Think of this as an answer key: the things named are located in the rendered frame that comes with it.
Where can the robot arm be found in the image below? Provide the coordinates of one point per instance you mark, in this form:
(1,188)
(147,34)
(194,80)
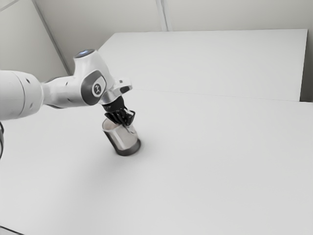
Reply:
(73,88)

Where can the black mesh pen holder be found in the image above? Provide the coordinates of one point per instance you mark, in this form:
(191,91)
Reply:
(123,139)

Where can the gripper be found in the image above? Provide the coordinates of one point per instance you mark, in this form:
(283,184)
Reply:
(118,109)

